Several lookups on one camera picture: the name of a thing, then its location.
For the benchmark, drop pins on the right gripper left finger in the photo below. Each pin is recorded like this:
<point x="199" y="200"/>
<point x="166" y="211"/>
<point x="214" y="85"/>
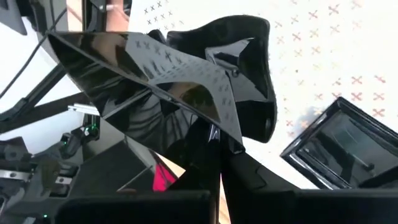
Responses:
<point x="205" y="161"/>

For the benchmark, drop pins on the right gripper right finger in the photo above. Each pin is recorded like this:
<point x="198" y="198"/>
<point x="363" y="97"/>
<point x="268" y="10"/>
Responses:
<point x="242" y="177"/>

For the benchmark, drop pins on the black glossy mini plate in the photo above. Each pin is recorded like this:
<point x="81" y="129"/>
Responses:
<point x="248" y="77"/>
<point x="140" y="77"/>

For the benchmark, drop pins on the small black square dish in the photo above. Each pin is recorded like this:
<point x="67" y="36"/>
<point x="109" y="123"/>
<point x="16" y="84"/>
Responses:
<point x="342" y="149"/>

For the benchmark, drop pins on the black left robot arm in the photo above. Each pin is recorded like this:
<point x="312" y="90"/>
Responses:
<point x="37" y="174"/>

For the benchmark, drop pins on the white perforated metal shelf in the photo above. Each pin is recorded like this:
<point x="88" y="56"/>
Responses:
<point x="326" y="46"/>

